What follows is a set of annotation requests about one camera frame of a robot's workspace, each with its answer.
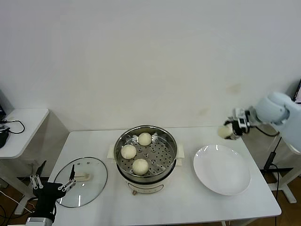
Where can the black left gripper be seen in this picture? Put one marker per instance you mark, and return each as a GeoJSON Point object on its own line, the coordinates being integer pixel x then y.
{"type": "Point", "coordinates": [48, 191]}

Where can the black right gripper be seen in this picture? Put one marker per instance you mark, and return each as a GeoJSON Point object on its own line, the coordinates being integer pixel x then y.
{"type": "Point", "coordinates": [236, 128]}

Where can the white steamed baozi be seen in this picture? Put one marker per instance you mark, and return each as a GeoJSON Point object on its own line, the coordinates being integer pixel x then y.
{"type": "Point", "coordinates": [128, 151]}
{"type": "Point", "coordinates": [144, 139]}
{"type": "Point", "coordinates": [224, 131]}
{"type": "Point", "coordinates": [140, 166]}

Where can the round glass pot lid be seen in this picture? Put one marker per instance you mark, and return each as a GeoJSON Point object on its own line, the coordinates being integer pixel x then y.
{"type": "Point", "coordinates": [94, 169]}

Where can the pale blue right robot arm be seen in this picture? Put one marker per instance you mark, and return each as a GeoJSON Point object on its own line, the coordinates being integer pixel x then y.
{"type": "Point", "coordinates": [291, 124]}

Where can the perforated steel steamer basket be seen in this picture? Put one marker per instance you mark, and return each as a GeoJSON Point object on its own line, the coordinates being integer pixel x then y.
{"type": "Point", "coordinates": [162, 164]}

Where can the large white plate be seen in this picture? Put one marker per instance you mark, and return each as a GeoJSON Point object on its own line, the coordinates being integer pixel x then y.
{"type": "Point", "coordinates": [221, 169]}

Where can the black rounded device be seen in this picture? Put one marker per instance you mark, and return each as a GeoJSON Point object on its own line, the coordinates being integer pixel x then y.
{"type": "Point", "coordinates": [2, 140]}

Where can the small black white device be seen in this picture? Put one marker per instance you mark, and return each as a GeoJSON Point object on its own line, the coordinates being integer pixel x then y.
{"type": "Point", "coordinates": [4, 128]}

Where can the open laptop lit screen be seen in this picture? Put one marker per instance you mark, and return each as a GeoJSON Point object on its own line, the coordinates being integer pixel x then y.
{"type": "Point", "coordinates": [298, 90]}

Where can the cream electric cooking pot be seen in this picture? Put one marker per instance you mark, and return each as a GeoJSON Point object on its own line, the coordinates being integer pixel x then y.
{"type": "Point", "coordinates": [150, 187]}

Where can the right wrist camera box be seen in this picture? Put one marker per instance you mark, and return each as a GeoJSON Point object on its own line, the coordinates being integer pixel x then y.
{"type": "Point", "coordinates": [242, 122]}

